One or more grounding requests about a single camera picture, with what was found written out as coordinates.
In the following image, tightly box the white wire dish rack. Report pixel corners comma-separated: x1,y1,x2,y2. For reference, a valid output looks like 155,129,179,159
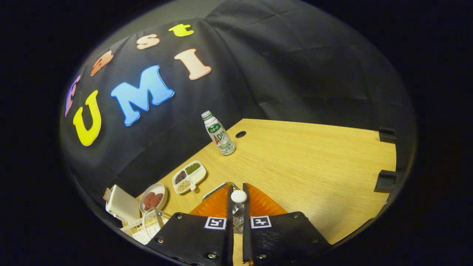
120,208,172,245

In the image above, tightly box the metal wire basket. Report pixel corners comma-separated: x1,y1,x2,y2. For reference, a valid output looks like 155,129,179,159
202,181,245,234

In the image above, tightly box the black table clamp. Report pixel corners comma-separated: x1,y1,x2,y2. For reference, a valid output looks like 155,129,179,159
379,127,397,143
374,170,398,192

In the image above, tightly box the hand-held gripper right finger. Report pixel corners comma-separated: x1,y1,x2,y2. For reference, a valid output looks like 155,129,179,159
242,183,332,265

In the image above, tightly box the white divided bean dish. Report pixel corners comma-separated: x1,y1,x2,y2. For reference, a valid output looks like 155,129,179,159
172,160,207,195

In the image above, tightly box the white toaster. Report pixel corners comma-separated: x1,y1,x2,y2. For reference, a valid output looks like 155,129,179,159
105,184,141,223

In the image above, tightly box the small white drink bottle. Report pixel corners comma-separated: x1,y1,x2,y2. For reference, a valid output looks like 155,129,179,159
201,110,236,156

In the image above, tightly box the white plastic drain tray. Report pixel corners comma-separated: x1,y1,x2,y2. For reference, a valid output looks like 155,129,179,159
127,222,160,244

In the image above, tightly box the beige round plate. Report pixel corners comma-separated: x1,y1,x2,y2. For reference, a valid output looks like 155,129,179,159
139,183,168,214

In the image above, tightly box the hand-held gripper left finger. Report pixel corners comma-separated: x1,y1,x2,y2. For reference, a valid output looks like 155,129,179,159
146,184,234,266

